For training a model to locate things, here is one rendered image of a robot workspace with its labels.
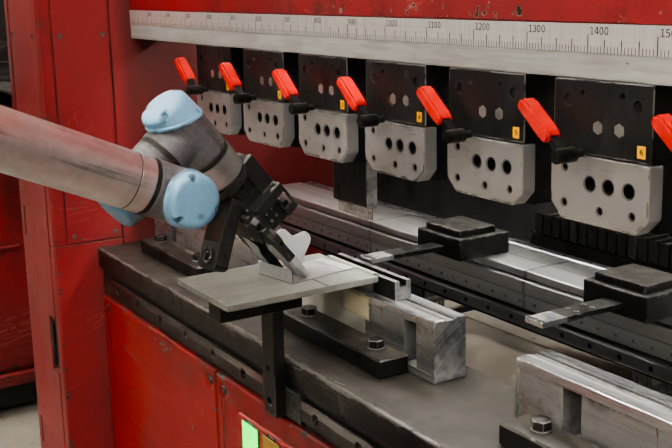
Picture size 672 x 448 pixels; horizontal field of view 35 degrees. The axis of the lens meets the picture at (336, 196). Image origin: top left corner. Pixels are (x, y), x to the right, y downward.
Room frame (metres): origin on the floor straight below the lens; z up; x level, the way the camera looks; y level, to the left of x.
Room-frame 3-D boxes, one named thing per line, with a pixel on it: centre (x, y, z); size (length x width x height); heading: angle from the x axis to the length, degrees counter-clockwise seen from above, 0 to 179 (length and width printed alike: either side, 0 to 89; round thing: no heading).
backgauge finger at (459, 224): (1.76, -0.16, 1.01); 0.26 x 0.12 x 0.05; 122
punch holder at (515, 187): (1.36, -0.23, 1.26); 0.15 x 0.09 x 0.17; 32
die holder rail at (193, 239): (2.14, 0.26, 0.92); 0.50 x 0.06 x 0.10; 32
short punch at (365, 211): (1.68, -0.03, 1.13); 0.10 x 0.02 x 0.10; 32
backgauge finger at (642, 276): (1.41, -0.37, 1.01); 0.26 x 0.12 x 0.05; 122
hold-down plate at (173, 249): (2.16, 0.33, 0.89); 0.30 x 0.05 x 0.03; 32
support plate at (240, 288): (1.60, 0.10, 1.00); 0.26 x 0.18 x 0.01; 122
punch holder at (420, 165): (1.53, -0.12, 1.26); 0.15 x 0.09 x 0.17; 32
